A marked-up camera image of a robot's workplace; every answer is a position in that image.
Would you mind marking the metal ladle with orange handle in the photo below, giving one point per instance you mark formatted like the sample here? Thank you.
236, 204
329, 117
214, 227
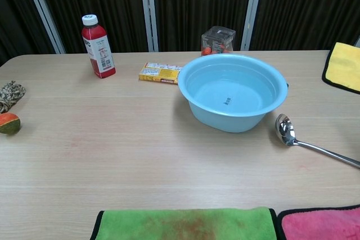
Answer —
285, 130

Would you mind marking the light blue bowl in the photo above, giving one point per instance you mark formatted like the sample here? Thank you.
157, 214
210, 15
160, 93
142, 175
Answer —
233, 94

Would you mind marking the yellow snack box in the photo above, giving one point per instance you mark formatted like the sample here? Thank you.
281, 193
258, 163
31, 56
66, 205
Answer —
159, 73

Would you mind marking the clear bag of snacks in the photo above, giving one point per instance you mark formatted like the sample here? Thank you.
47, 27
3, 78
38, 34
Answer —
218, 40

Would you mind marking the red juice bottle white cap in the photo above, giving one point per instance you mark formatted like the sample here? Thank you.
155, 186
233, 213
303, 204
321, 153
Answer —
99, 54

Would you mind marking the green microfiber cloth black trim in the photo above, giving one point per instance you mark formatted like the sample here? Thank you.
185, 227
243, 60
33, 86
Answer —
182, 224

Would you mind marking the yellow microfiber cloth black trim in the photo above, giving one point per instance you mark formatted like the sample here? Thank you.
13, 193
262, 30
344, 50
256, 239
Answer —
344, 65

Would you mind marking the orange and green ball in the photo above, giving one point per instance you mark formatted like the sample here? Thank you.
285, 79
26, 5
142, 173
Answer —
9, 124

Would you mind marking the pink microfiber cloth black trim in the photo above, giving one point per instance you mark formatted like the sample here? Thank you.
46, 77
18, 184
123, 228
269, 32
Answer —
323, 224

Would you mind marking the grey partition frame post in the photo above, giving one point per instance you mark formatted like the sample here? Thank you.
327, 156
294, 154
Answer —
149, 12
43, 12
252, 12

